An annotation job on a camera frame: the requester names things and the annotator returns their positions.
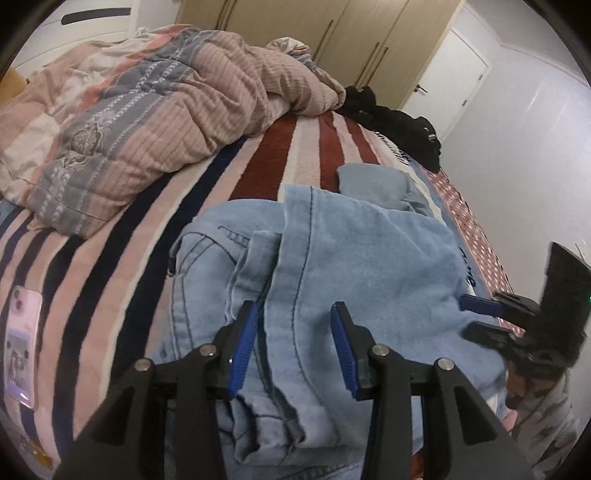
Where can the white door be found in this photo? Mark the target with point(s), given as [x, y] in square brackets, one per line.
[448, 83]

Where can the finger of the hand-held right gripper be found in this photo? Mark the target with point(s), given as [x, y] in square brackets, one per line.
[480, 304]
[485, 333]

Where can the white bed headboard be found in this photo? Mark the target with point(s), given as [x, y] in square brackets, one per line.
[115, 34]

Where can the person's right hand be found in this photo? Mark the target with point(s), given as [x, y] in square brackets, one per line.
[517, 387]

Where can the tan stuffed toy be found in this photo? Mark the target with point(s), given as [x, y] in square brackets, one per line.
[10, 84]

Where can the light blue denim pants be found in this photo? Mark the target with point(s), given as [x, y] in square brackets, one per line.
[369, 267]

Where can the pink striped quilt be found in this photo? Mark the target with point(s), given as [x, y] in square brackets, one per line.
[161, 101]

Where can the beige wooden wardrobe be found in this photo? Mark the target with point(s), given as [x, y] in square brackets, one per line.
[346, 27]

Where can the person's right forearm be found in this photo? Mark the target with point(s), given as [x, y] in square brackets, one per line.
[549, 415]

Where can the black clothes pile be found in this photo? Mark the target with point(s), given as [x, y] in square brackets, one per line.
[406, 129]

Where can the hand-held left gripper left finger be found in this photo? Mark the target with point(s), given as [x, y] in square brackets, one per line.
[242, 350]

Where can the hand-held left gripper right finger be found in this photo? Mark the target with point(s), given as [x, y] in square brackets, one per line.
[346, 350]

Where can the phone in pink case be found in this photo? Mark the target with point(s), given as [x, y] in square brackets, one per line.
[23, 332]

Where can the blue-grey garment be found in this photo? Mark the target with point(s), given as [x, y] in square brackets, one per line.
[374, 182]

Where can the striped dotted bed blanket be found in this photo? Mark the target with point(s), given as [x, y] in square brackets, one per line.
[138, 277]

